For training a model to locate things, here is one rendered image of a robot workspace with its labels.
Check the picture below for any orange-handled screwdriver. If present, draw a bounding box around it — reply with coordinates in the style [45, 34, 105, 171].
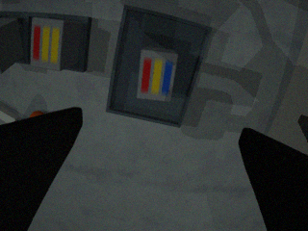
[30, 111, 45, 118]

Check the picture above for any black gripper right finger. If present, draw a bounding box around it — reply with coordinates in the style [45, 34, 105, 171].
[239, 127, 308, 231]

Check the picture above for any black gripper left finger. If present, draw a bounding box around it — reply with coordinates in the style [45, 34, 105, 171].
[0, 107, 82, 231]

